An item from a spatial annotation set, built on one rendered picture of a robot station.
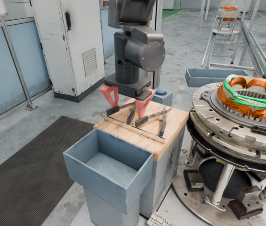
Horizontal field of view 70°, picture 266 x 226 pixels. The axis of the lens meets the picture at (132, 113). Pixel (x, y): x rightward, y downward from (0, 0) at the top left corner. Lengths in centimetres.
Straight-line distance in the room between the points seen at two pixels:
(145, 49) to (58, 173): 162
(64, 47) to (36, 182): 155
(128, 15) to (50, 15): 223
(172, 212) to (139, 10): 57
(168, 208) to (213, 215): 13
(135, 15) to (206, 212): 57
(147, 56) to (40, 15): 240
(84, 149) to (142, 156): 15
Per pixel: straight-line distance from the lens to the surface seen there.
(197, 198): 70
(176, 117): 54
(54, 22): 259
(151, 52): 36
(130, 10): 41
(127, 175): 49
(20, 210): 176
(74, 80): 271
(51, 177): 185
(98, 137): 51
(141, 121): 47
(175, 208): 69
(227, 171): 58
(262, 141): 49
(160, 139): 45
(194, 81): 83
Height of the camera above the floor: 136
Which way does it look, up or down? 33 degrees down
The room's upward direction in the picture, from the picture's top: straight up
